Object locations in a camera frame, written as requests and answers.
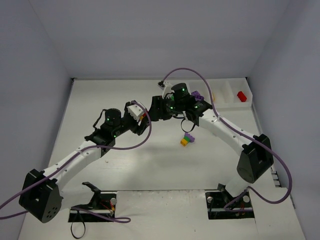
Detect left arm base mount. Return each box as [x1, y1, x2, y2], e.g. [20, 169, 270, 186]
[68, 182, 117, 223]

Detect purple sloped lego brick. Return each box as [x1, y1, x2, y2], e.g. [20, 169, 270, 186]
[191, 90, 204, 101]

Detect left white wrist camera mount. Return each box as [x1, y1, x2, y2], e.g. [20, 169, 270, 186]
[126, 102, 145, 123]

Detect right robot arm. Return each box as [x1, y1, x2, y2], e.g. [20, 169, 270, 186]
[148, 81, 274, 198]

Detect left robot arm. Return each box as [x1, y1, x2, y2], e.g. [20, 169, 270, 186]
[18, 101, 152, 223]

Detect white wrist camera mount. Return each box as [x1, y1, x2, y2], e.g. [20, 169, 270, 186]
[157, 80, 173, 99]
[126, 102, 145, 123]

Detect red yellow green lego stack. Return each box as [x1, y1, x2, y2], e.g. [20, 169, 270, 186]
[139, 113, 148, 123]

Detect purple green yellow lego stack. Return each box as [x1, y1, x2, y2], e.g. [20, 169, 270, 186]
[180, 132, 195, 147]

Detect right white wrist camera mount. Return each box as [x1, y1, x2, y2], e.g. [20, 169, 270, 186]
[157, 80, 173, 99]

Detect clear divided sorting tray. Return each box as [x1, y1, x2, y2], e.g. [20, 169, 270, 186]
[187, 78, 253, 110]

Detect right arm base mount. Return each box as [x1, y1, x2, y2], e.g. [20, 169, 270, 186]
[205, 183, 255, 220]

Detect red lego brick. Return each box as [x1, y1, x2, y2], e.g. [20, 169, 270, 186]
[237, 91, 248, 103]

